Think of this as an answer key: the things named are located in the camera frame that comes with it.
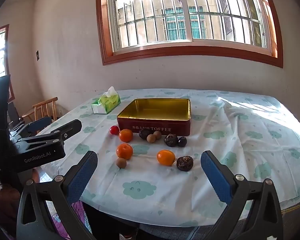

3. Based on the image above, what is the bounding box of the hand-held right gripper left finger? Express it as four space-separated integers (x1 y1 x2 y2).
16 151 98 240

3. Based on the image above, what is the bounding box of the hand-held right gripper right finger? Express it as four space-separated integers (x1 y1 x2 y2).
201 151 283 240

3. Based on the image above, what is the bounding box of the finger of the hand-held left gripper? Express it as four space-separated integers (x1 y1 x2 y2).
9 116 52 138
11 119 82 145

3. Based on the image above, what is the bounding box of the orange tangerine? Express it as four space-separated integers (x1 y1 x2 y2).
157 149 176 166
116 143 134 160
119 129 134 142

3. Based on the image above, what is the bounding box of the red and gold tin box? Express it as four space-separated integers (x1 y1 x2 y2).
117 98 191 137

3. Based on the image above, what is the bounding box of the light wooden chair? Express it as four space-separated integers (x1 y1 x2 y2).
22 97 58 124

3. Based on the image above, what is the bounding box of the purple clothing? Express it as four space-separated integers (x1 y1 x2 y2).
0 180 90 240

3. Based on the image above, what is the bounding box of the green tissue box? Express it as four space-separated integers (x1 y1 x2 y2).
91 86 121 115

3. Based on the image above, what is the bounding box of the cloud print tablecloth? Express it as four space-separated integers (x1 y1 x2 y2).
36 88 300 228

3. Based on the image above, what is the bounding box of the wood-framed barred window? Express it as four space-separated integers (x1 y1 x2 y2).
95 0 284 68

